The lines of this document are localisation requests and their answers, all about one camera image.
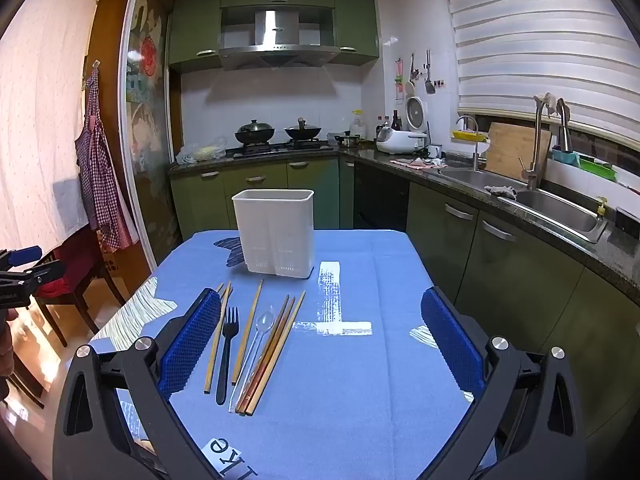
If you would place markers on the yellow cooking oil bottle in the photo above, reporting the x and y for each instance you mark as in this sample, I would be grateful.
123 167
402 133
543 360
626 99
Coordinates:
357 127

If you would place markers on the green kitchen cabinets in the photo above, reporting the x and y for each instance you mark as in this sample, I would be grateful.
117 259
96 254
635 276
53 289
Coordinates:
510 280
195 25

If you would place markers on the slim steel tap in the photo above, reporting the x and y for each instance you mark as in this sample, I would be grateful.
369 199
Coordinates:
564 130

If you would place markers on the dark sauce bottle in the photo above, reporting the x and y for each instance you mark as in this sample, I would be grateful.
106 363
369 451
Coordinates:
395 122

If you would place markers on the dark brown wooden chopstick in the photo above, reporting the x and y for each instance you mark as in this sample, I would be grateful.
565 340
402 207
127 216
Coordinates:
265 355
272 350

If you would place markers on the steel double sink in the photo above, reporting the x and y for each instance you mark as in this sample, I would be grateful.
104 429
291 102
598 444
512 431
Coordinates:
555 210

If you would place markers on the grey rag on sink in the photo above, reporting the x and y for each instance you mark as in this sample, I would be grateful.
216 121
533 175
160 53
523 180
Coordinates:
501 191

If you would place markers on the white plastic utensil holder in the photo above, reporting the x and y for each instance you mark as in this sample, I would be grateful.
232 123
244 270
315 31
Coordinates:
272 225

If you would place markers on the blue printed tablecloth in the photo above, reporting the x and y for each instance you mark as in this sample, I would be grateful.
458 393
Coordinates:
350 360

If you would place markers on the pink hanging wall item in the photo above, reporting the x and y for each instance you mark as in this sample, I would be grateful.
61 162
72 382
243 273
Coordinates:
398 80

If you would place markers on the yellow tray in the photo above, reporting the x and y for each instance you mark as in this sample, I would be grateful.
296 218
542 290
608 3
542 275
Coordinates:
470 135

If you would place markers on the green upper kitchen cabinets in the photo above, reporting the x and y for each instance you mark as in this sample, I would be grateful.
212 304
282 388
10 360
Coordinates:
195 25

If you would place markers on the white dish cloth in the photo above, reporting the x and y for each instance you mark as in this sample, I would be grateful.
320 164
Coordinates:
435 162

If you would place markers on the green plastic sink caddy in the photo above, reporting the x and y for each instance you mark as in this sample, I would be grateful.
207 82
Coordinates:
595 167

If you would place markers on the dark stone kitchen counter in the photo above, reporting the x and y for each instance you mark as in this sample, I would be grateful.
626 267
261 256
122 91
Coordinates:
620 260

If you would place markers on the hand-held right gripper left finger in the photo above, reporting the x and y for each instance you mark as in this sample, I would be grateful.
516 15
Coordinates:
192 345

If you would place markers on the wooden chair red cushion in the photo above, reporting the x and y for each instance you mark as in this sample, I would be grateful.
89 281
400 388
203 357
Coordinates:
70 270

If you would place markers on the black box on counter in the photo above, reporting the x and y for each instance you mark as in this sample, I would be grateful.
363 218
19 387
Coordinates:
627 222

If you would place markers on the wall hook rail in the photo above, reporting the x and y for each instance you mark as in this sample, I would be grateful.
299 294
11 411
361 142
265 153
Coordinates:
439 84

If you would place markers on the steel range hood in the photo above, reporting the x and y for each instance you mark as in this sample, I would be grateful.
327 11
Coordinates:
277 30

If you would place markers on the yellow sink clip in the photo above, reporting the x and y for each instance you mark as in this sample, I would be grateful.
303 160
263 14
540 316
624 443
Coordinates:
601 207

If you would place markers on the clear plastic spoon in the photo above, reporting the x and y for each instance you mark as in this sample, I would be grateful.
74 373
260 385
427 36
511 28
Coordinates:
262 322

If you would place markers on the small curved steel faucet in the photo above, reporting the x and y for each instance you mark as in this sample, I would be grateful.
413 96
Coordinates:
475 150

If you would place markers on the grey rag on faucet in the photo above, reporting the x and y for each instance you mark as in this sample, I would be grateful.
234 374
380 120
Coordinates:
547 102

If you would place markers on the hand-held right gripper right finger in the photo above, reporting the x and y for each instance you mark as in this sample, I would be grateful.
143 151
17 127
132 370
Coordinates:
452 340

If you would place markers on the wooden cutting board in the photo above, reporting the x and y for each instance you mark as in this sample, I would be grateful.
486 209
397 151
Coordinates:
510 152

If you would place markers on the printed sliding door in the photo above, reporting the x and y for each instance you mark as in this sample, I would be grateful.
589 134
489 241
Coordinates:
145 125

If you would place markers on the black wok with lid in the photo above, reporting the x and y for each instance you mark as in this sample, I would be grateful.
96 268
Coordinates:
255 132

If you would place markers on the white curtain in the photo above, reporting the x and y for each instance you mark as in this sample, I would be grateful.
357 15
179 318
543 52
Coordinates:
40 135

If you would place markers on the white rice cooker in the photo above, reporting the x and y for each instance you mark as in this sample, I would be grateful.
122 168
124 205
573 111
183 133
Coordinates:
395 141

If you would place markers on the small steel pot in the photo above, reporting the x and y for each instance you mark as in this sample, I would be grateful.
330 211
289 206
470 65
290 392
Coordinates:
348 140

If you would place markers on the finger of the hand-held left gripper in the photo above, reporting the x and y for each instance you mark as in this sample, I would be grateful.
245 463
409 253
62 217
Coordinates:
35 275
22 256

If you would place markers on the black plastic fork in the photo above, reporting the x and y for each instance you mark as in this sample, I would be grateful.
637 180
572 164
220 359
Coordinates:
227 345

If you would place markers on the pink dish cloth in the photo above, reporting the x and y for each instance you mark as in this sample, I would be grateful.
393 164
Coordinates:
407 162

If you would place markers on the white window blind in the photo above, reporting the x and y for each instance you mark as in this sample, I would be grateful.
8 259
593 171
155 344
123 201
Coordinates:
530 40

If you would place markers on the white cup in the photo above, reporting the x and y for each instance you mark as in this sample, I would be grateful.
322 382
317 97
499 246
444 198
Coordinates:
434 151

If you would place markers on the black hanging spatula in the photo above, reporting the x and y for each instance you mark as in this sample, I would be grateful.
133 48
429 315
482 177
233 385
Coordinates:
430 85

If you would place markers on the hanging kitchen utensil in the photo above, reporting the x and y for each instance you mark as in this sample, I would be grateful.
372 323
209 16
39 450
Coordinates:
413 70

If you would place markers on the green lower kitchen cabinets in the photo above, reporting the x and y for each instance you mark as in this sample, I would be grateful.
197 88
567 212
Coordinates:
510 280

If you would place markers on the black gas stove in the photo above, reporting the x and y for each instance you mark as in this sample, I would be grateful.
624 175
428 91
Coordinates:
280 149

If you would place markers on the tall steel kitchen faucet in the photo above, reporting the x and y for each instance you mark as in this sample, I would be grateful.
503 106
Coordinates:
537 150

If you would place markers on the clear plastic bag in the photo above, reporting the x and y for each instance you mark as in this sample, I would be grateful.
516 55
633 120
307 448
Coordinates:
202 152

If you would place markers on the red checkered apron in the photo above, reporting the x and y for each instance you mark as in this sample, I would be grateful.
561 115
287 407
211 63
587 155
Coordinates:
102 185

